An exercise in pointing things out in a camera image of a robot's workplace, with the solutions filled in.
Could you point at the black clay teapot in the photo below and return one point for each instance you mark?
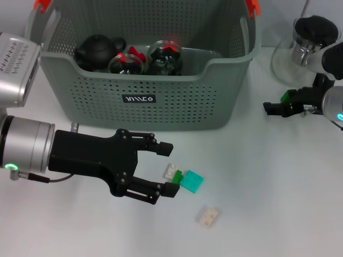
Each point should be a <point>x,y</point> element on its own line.
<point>95,51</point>

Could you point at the bright red long brick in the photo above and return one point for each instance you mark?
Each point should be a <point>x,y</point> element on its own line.
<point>169,48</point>

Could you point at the small white toy brick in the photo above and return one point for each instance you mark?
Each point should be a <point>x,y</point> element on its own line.
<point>170,171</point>

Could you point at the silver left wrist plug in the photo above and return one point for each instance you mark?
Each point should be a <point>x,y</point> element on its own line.
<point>74,127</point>

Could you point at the grey perforated plastic storage bin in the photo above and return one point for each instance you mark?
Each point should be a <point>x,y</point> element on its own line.
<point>187,107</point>

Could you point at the green toy brick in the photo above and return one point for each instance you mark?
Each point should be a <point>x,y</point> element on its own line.
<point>286,96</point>
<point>177,177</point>

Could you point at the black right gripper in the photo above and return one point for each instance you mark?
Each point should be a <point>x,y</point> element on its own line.
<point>312,100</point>

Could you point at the glass jar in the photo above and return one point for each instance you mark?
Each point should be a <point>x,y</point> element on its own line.
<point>128,68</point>
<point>164,63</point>

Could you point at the translucent white toy brick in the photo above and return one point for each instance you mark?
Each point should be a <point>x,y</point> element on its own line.
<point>209,217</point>

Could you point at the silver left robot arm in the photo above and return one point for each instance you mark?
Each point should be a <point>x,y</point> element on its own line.
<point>26,143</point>

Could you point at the dark red long brick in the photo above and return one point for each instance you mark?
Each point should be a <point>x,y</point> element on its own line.
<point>136,53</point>

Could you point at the teal square toy brick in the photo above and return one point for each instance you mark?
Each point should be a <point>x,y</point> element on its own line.
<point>192,182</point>

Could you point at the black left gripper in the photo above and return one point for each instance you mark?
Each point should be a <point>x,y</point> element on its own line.
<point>93,155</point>

